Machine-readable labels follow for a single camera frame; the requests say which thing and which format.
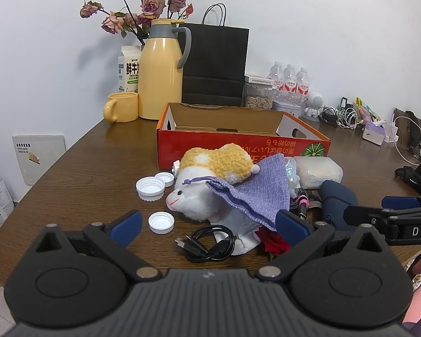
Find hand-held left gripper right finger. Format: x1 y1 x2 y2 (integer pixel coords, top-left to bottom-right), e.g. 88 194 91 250
256 211 386 283

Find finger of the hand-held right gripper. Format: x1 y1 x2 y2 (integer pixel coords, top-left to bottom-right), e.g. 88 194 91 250
382 197 421 209
344 205 399 234

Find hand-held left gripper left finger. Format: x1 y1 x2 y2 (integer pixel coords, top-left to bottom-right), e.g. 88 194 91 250
36 210 162 282

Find red rose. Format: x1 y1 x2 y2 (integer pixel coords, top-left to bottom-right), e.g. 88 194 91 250
255 227 292 260

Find navy glasses case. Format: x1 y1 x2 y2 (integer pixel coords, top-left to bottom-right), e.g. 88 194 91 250
317 180 359 230

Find purple knitted pouch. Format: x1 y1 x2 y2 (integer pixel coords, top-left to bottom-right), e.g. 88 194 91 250
205 156 290 232

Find white and yellow plush toy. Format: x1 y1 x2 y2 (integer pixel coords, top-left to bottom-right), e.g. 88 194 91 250
166 143 261 222

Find red cardboard box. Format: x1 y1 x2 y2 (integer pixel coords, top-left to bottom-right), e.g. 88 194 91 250
156 102 331 170

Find clear plastic bag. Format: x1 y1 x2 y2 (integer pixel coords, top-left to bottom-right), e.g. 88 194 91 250
282 156 302 197

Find wooden stand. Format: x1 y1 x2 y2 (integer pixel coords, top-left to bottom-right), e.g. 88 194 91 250
393 108 421 155

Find purple tissue pack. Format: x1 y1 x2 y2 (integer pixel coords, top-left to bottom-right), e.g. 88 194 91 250
362 121 388 144

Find colourful snack packets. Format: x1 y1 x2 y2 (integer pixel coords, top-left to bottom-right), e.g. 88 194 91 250
354 97 381 122

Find white board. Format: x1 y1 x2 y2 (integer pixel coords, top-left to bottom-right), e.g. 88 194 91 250
12 134 67 186

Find yellow mug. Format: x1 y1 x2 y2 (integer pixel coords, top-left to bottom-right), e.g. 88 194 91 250
103 92 139 123

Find white tin box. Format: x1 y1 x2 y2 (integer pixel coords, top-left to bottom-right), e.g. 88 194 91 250
272 99 300 118

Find white robot figure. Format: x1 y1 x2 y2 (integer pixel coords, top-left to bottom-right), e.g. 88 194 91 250
300 91 324 122

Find clear jar of seeds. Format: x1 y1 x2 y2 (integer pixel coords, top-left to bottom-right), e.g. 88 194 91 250
244 81 275 109

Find clear water bottle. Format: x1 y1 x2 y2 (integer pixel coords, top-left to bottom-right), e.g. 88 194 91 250
268 61 285 102
283 64 298 102
296 67 309 104

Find white and red card box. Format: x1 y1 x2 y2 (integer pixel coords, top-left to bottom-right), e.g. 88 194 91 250
245 74 278 85

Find yellow thermos jug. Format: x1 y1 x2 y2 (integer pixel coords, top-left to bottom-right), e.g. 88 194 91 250
138 19 192 120

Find white milk carton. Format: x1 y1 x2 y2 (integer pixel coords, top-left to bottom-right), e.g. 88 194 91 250
117 45 143 94

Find black paper bag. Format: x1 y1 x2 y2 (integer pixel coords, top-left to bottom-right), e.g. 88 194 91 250
182 3 250 108

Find dried pink rose bouquet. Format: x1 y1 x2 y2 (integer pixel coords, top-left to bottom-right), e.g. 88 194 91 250
80 0 194 44

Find pink and black braided cord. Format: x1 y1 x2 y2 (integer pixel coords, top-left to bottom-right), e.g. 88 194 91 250
289 188 323 218

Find white cable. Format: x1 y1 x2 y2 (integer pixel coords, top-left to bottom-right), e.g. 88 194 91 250
395 116 421 162

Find black usb cable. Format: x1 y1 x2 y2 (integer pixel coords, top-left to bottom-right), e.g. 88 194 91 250
174 224 236 262

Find tangle of charger cables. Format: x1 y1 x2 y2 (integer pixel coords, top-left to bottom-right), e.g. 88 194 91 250
319 96 363 129

